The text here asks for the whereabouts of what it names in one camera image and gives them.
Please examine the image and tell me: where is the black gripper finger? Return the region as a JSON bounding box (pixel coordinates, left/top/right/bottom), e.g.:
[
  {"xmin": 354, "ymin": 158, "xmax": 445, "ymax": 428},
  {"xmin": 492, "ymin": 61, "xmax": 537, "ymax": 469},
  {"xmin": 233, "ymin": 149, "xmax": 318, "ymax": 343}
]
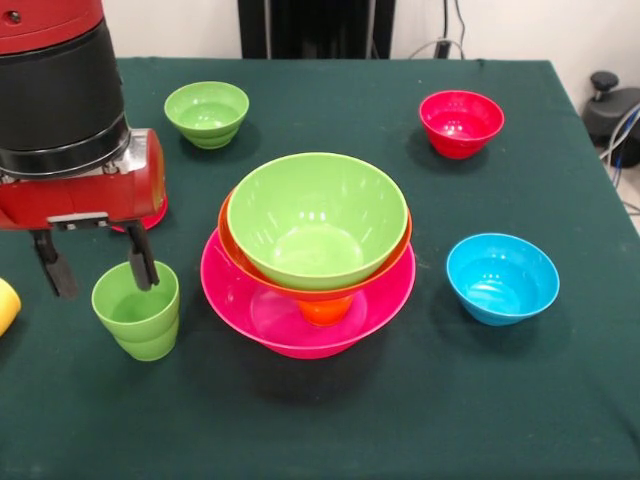
[
  {"xmin": 122, "ymin": 221, "xmax": 161, "ymax": 293},
  {"xmin": 28, "ymin": 228, "xmax": 80, "ymax": 300}
]

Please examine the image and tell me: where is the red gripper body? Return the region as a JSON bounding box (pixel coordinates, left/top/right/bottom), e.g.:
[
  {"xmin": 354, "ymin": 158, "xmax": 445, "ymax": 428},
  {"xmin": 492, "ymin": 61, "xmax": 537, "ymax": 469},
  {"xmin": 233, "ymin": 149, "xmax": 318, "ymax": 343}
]
[{"xmin": 0, "ymin": 128, "xmax": 167, "ymax": 234}]

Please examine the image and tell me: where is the red cup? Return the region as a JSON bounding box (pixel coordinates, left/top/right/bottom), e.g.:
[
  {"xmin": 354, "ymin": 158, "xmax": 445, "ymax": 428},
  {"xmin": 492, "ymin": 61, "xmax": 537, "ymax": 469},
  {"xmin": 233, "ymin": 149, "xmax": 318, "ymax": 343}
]
[{"xmin": 112, "ymin": 197, "xmax": 169, "ymax": 234}]

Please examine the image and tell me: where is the green cup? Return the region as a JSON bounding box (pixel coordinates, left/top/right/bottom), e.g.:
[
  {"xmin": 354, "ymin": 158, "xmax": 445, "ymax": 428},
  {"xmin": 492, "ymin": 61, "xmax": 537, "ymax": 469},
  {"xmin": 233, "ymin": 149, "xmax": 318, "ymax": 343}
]
[{"xmin": 91, "ymin": 259, "xmax": 181, "ymax": 363}]

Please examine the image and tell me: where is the yellow cup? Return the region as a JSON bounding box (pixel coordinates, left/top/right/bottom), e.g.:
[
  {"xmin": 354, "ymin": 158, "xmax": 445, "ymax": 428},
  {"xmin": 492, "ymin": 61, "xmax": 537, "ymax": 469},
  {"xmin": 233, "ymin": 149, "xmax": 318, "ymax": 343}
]
[{"xmin": 0, "ymin": 277, "xmax": 23, "ymax": 337}]

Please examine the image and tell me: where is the large pink bowl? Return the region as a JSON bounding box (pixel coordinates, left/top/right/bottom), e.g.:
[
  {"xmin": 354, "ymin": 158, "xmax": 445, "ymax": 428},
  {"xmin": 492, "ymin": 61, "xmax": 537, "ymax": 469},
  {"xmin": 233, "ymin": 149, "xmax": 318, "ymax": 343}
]
[{"xmin": 200, "ymin": 227, "xmax": 417, "ymax": 360}]

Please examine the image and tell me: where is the large orange bowl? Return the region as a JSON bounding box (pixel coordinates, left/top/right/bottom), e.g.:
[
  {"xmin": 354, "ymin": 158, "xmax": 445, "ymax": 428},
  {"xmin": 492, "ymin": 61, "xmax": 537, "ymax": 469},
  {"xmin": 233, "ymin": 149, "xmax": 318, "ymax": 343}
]
[{"xmin": 217, "ymin": 189, "xmax": 414, "ymax": 303}]

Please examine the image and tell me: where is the large green bowl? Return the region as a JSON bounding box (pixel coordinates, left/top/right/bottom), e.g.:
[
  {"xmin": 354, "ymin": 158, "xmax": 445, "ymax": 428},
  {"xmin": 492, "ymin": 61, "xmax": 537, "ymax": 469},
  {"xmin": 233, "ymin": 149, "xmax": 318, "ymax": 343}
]
[{"xmin": 226, "ymin": 152, "xmax": 410, "ymax": 292}]

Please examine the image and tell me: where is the orange cup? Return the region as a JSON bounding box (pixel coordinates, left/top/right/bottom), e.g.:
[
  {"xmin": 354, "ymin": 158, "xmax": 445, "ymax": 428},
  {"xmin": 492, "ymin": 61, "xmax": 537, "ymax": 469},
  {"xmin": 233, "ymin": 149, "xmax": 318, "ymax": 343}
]
[{"xmin": 297, "ymin": 295, "xmax": 353, "ymax": 328}]

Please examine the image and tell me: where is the small red bowl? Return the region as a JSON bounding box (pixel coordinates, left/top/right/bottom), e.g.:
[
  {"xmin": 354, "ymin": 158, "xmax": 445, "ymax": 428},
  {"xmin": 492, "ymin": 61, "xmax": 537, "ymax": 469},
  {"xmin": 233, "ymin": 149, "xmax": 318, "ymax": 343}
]
[{"xmin": 418, "ymin": 89, "xmax": 506, "ymax": 160}]

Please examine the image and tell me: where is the small green bowl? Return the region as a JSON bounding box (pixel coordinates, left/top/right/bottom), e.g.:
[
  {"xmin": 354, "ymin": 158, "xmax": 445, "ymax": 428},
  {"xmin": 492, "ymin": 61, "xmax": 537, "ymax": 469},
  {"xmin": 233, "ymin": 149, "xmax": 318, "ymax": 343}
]
[{"xmin": 163, "ymin": 80, "xmax": 250, "ymax": 150}]

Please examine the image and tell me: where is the dark green tablecloth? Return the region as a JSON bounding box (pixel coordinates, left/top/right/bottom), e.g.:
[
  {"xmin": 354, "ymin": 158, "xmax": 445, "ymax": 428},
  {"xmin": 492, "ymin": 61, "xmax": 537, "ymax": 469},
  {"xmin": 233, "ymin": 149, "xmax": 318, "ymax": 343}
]
[{"xmin": 0, "ymin": 56, "xmax": 640, "ymax": 480}]

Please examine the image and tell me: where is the small blue bowl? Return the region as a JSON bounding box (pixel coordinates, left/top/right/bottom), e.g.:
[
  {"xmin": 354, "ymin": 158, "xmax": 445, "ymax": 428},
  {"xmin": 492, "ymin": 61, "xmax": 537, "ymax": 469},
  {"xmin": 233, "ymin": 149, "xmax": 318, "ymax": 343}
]
[{"xmin": 446, "ymin": 233, "xmax": 561, "ymax": 327}]

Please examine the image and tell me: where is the black stand with knob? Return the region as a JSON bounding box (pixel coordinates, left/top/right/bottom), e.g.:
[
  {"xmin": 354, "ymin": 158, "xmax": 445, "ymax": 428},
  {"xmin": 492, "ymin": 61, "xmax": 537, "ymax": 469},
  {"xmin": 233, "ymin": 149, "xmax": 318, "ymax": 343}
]
[{"xmin": 582, "ymin": 71, "xmax": 640, "ymax": 149}]

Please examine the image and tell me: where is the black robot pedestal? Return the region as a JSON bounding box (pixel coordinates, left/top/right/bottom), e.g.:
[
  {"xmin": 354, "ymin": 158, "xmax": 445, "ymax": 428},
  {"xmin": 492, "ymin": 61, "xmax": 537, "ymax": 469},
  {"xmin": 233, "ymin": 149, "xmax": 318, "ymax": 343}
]
[{"xmin": 238, "ymin": 0, "xmax": 396, "ymax": 60}]

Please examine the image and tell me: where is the black wall cable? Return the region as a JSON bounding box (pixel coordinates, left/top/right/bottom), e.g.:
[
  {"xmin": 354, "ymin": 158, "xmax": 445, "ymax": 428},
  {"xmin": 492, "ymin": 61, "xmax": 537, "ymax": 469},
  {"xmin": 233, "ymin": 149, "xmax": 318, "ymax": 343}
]
[{"xmin": 452, "ymin": 0, "xmax": 469, "ymax": 44}]

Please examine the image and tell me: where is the grey cable bundle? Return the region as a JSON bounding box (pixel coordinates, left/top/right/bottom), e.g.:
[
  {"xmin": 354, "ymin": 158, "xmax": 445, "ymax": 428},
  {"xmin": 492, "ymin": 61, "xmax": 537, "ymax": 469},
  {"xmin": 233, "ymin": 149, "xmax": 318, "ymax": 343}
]
[{"xmin": 599, "ymin": 102, "xmax": 640, "ymax": 171}]

